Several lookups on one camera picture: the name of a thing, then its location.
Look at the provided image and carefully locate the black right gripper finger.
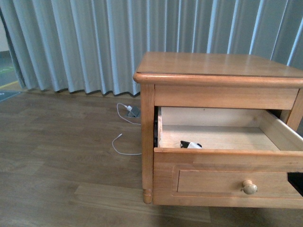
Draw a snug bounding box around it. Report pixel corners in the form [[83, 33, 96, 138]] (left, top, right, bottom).
[[287, 172, 303, 196]]

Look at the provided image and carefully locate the wooden drawer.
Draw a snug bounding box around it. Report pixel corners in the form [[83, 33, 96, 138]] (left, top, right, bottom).
[[153, 107, 303, 209]]

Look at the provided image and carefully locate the white charger with black cable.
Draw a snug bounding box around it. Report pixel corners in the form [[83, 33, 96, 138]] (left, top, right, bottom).
[[180, 140, 202, 149]]

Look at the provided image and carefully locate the wooden nightstand cabinet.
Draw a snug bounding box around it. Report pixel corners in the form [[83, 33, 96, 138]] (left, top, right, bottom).
[[134, 52, 303, 204]]

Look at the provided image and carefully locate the open metal floor socket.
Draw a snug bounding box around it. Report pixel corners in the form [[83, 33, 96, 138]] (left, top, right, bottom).
[[126, 106, 141, 118]]

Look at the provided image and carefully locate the grey pleated curtain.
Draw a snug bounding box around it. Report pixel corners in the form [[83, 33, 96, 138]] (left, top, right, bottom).
[[0, 0, 303, 95]]

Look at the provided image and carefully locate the dark floor sign sticker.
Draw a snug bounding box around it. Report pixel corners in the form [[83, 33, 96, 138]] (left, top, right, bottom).
[[0, 90, 21, 102]]

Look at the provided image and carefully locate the white charging cable on floor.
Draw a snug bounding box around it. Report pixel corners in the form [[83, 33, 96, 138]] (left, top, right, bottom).
[[112, 103, 143, 156]]

